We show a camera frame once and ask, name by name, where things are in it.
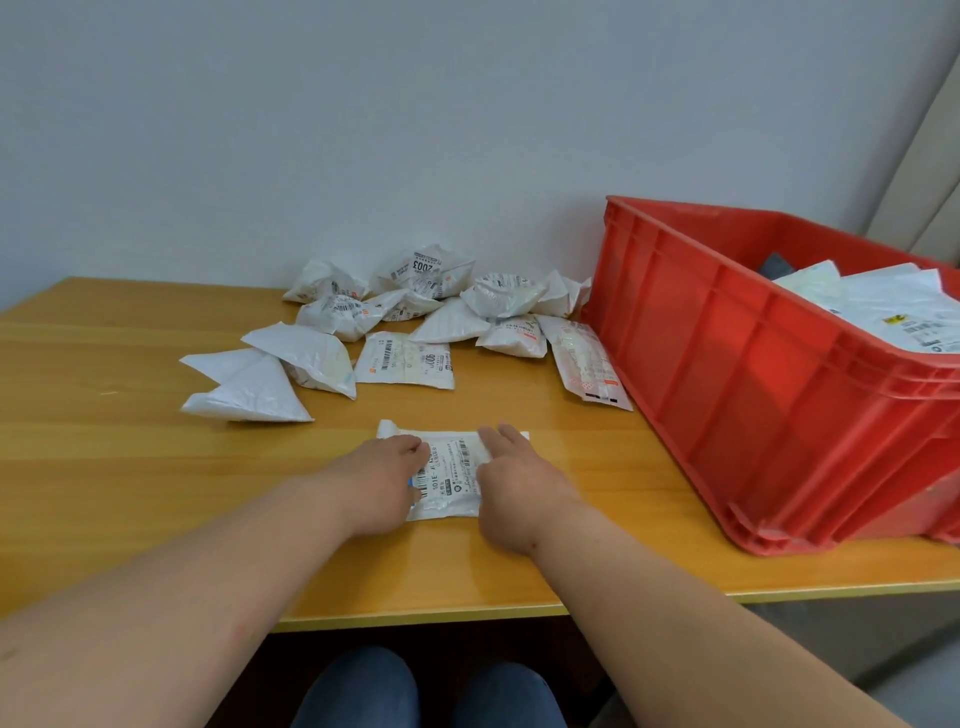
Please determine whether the person's right hand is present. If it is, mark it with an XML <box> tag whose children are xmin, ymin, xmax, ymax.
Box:
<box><xmin>476</xmin><ymin>423</ymin><xmax>584</xmax><ymax>558</ymax></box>

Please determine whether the person's left hand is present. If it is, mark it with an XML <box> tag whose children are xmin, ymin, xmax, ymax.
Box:
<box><xmin>322</xmin><ymin>435</ymin><xmax>433</xmax><ymax>538</ymax></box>

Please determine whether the white labelled mailer bag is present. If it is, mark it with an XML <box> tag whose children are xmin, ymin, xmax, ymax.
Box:
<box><xmin>376</xmin><ymin>420</ymin><xmax>531</xmax><ymax>522</ymax></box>

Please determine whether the person's right forearm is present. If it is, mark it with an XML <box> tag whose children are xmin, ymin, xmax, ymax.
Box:
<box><xmin>525</xmin><ymin>504</ymin><xmax>915</xmax><ymax>728</ymax></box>

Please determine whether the person's left forearm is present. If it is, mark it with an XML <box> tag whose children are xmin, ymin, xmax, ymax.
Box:
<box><xmin>0</xmin><ymin>471</ymin><xmax>354</xmax><ymax>728</ymax></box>

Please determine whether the pile of white folded packets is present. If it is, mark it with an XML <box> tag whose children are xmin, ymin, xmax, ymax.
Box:
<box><xmin>178</xmin><ymin>243</ymin><xmax>635</xmax><ymax>423</ymax></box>

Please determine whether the person's left leg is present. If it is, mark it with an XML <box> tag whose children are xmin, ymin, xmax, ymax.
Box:
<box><xmin>291</xmin><ymin>647</ymin><xmax>421</xmax><ymax>728</ymax></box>

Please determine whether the person's leg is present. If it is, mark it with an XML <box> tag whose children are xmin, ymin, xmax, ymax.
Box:
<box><xmin>452</xmin><ymin>662</ymin><xmax>569</xmax><ymax>728</ymax></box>
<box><xmin>291</xmin><ymin>647</ymin><xmax>421</xmax><ymax>728</ymax></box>

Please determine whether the red plastic crate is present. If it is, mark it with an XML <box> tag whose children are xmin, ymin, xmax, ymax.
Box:
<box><xmin>581</xmin><ymin>195</ymin><xmax>960</xmax><ymax>558</ymax></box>

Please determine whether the person's right leg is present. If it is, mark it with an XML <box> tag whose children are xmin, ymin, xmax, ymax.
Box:
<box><xmin>452</xmin><ymin>662</ymin><xmax>569</xmax><ymax>728</ymax></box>

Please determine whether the cream parcel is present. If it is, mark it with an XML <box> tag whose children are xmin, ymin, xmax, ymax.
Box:
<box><xmin>772</xmin><ymin>260</ymin><xmax>843</xmax><ymax>310</ymax></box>

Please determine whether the large white parcel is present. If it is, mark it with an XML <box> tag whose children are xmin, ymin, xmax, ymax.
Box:
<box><xmin>821</xmin><ymin>263</ymin><xmax>960</xmax><ymax>354</ymax></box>

